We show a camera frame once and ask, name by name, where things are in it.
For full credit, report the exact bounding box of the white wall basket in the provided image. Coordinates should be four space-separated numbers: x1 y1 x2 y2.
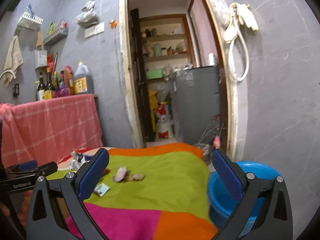
17 4 43 30

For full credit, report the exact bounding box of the dark wooden door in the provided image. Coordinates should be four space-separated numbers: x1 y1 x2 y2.
130 8 155 143

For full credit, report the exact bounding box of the large cooking oil jug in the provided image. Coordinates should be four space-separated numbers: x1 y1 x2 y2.
73 61 94 95

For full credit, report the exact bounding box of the purple onion on counter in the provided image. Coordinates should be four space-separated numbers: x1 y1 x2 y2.
57 87 70 98

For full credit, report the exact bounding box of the white foil wrapper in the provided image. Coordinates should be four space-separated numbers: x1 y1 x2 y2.
69 152 93 171

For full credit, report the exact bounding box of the purple onion slice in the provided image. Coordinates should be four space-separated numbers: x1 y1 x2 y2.
113 166 128 183

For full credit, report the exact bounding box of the pink plaid cloth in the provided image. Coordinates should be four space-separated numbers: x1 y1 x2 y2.
1 94 103 167

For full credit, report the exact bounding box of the dark sauce bottle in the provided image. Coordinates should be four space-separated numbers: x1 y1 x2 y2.
37 73 46 101

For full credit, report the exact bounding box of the red white sack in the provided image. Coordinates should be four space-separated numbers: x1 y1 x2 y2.
155 101 174 139

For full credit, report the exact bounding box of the green printed paper scrap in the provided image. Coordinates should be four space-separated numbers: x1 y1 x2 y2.
94 183 110 197

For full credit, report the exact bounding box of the white hose loop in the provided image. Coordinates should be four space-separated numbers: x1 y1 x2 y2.
227 17 250 82

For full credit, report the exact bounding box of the blue plastic basin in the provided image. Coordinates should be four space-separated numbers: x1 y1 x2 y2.
208 161 280 236

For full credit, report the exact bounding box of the green box on shelf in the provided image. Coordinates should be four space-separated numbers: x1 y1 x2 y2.
146 69 163 80

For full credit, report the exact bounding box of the colourful patchwork table cloth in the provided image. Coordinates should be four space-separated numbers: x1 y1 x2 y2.
46 142 219 240

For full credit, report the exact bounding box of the hanging plastic bag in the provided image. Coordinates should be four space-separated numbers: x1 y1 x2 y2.
75 0 100 28

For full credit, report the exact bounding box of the grey wall shelf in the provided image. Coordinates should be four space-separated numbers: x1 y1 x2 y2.
43 19 68 47

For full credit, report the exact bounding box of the white wall socket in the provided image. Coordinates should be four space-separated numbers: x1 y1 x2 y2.
85 22 105 38

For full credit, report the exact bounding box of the wooden shelf unit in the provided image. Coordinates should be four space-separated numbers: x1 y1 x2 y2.
140 14 196 81

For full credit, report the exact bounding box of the left hand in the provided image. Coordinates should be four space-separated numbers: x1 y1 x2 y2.
13 190 33 227

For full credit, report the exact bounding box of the beige hanging towel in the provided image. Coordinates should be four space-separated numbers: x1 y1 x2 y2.
3 35 23 87

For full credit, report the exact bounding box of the brown cardboard scrap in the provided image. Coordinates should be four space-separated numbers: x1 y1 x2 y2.
125 174 145 181

